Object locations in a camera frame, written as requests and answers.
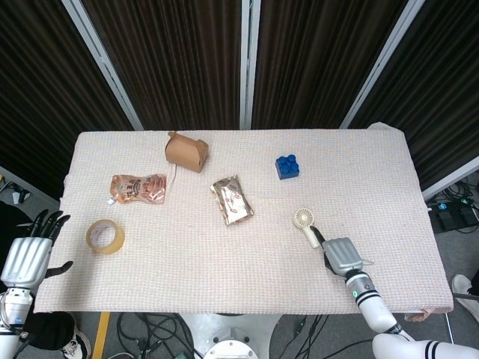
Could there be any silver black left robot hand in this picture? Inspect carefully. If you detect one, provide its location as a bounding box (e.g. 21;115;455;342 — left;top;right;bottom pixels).
0;209;74;289

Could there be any blue plastic building block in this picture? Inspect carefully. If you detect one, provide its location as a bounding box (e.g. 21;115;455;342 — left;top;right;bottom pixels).
275;153;301;181

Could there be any dark corrugated partition panel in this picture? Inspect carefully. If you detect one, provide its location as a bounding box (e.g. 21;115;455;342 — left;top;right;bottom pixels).
0;0;135;199
251;0;409;129
82;0;244;130
351;0;479;191

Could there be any white waffle-weave tablecloth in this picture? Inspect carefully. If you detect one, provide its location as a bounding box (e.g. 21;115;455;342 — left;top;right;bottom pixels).
32;122;454;314

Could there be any orange spouted drink pouch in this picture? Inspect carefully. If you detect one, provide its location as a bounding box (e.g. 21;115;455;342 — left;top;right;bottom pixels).
107;173;168;206

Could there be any silver snack packet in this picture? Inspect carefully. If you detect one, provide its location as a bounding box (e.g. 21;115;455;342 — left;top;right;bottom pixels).
209;174;255;227

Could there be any yellow packing tape roll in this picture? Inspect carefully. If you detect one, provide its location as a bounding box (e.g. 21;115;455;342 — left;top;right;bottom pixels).
85;218;126;255

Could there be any brown kraft paper box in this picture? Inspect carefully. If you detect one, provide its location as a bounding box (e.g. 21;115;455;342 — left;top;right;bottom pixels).
165;130;210;174

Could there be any white grey robot base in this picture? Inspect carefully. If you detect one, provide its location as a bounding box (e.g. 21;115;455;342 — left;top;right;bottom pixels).
179;313;282;359

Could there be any white shoe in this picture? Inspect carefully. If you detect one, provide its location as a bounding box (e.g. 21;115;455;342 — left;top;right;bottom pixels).
451;274;479;323

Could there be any black white sneaker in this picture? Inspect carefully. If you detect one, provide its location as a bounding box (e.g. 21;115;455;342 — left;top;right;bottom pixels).
59;313;93;359

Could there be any white partition frame post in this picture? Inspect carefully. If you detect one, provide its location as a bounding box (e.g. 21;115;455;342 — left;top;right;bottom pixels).
239;0;261;130
61;0;145;131
339;0;430;129

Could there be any white handheld fan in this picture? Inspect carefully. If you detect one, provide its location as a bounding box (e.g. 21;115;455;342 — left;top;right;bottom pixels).
293;208;323;249

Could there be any black floor cable bundle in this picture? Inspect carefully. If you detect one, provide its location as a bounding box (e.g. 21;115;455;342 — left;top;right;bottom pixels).
271;313;375;359
115;313;205;359

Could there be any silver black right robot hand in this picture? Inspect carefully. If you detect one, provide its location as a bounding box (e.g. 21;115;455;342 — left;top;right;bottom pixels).
309;225;364;277

